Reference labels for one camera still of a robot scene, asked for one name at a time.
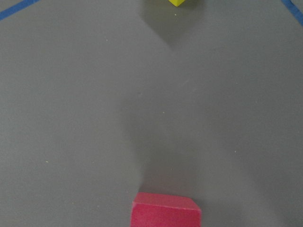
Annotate blue tape line crosswise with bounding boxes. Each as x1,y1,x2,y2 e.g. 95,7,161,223
0,0,39,20

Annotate yellow block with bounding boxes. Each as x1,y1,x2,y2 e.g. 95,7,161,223
169,0,185,7

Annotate blue tape line lengthwise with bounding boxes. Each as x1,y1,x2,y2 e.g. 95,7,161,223
281,0,303,25

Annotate red block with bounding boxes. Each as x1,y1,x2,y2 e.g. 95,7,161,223
130,192,202,227

